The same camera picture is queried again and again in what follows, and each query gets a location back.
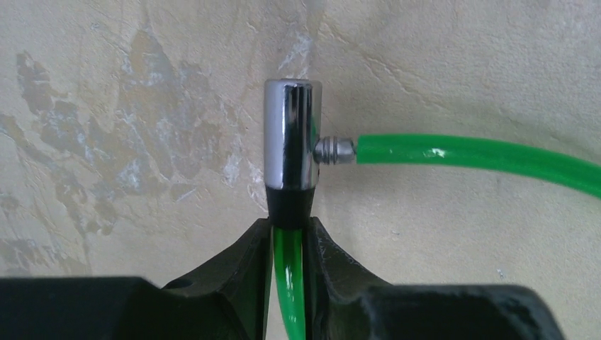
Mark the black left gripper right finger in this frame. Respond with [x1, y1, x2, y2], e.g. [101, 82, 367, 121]
[303, 217, 564, 339]

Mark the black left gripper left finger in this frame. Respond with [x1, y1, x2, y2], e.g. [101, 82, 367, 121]
[1, 219, 272, 339]

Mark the green cable lock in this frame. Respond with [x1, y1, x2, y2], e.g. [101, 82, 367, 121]
[264, 79, 600, 339]

